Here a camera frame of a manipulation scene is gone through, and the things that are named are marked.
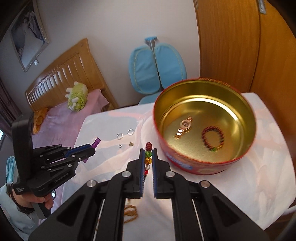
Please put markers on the framed wall picture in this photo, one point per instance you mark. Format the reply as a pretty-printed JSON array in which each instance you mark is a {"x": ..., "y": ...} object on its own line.
[{"x": 28, "y": 35}]

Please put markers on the wooden wardrobe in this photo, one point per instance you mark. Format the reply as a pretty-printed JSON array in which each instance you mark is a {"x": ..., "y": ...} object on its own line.
[{"x": 251, "y": 51}]

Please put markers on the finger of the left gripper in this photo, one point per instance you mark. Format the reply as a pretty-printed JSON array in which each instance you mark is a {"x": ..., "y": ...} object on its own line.
[
  {"x": 71, "y": 159},
  {"x": 69, "y": 150}
]

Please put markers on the wooden bed headboard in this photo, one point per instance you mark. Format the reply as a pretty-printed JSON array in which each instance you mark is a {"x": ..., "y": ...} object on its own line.
[{"x": 76, "y": 64}]

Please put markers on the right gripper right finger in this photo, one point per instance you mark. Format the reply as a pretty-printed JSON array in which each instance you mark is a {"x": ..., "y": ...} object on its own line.
[{"x": 200, "y": 210}]

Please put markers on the rose gold wristwatch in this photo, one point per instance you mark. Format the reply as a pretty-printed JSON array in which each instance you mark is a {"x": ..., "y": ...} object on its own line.
[{"x": 184, "y": 127}]

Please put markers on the pink bed blanket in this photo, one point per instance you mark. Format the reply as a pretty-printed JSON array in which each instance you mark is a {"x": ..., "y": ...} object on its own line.
[{"x": 62, "y": 126}]

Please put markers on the silver hoop earring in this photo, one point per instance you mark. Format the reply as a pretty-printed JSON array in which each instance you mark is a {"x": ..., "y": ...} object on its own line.
[
  {"x": 119, "y": 136},
  {"x": 130, "y": 131}
]

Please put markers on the person's left hand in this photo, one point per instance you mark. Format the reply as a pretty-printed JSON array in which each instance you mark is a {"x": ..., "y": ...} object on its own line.
[{"x": 27, "y": 199}]

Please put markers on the blue ergonomic chair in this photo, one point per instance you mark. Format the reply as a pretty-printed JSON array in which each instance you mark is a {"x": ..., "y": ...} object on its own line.
[{"x": 154, "y": 67}]

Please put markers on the green cabbage plush toy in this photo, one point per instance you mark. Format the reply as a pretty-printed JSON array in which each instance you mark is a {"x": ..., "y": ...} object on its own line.
[{"x": 77, "y": 96}]

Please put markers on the purple hair clip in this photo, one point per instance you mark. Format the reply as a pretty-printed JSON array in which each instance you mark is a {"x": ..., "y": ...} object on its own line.
[{"x": 94, "y": 146}]

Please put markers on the metal wardrobe door handle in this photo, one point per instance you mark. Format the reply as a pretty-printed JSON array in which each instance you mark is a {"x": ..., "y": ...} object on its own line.
[{"x": 261, "y": 6}]

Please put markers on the white printed tablecloth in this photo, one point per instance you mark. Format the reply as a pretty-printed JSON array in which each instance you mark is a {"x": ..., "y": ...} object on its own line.
[{"x": 261, "y": 184}]

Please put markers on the orange patterned pillow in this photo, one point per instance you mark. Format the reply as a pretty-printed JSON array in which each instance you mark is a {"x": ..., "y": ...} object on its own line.
[{"x": 39, "y": 117}]

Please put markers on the round red gold tin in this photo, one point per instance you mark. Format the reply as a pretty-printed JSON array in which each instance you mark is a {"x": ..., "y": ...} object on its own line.
[{"x": 223, "y": 127}]

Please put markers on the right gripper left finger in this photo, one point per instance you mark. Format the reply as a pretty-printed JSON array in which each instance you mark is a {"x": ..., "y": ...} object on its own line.
[{"x": 96, "y": 210}]

